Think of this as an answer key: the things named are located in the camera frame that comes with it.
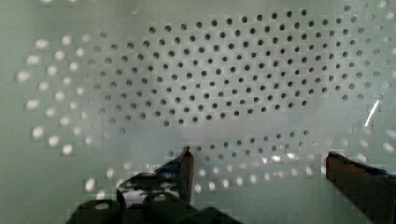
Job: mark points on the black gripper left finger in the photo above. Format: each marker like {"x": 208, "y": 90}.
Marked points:
{"x": 174, "y": 177}

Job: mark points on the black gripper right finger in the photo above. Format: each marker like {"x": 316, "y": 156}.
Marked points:
{"x": 371, "y": 190}

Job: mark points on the mint green plastic strainer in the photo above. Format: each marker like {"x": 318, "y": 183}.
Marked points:
{"x": 260, "y": 91}

